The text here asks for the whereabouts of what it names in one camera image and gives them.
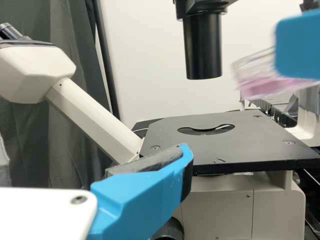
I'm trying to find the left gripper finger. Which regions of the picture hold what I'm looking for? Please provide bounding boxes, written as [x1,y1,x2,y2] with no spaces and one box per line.
[86,143,195,240]

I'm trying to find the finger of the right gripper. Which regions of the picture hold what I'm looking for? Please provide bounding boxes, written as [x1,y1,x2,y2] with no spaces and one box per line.
[274,12,320,82]

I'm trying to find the petri dish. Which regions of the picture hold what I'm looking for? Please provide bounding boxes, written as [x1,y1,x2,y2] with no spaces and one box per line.
[229,47,320,101]

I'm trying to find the black platform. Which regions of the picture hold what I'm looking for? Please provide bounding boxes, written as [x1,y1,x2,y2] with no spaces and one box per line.
[239,96,300,127]
[302,146,320,240]

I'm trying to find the cream microscope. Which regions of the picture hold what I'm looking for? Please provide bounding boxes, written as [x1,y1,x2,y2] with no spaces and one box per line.
[0,0,320,240]

